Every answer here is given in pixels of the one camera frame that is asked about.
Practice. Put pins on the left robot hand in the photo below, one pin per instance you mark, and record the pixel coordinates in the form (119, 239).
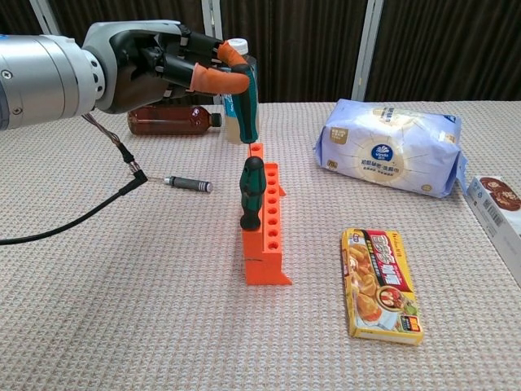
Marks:
(134, 69)

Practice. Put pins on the grey metal precision screwdriver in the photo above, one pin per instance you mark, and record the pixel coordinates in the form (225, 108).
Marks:
(189, 184)

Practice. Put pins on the dark green black screwdriver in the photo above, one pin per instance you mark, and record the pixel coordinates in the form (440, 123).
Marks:
(252, 195)

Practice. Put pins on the orange tool holder block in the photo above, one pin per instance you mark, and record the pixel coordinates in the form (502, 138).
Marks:
(260, 264)

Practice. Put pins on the brown plastic bottle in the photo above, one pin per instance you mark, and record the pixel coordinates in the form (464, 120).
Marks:
(171, 124)

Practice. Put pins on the clear bottle white cap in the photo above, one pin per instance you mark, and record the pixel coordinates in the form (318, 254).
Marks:
(232, 132)

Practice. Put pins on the pale blue tissue pack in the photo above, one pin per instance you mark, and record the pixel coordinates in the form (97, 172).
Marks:
(386, 155)

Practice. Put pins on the beige woven tablecloth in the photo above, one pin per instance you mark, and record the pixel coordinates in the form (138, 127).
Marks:
(203, 346)

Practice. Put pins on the yellow curry box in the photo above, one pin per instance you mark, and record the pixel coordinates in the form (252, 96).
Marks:
(378, 285)

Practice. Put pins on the long white wrap box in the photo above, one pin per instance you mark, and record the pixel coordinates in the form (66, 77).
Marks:
(496, 220)

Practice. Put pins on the aluminium partition post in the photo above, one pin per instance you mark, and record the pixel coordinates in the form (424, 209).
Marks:
(40, 16)
(209, 16)
(368, 49)

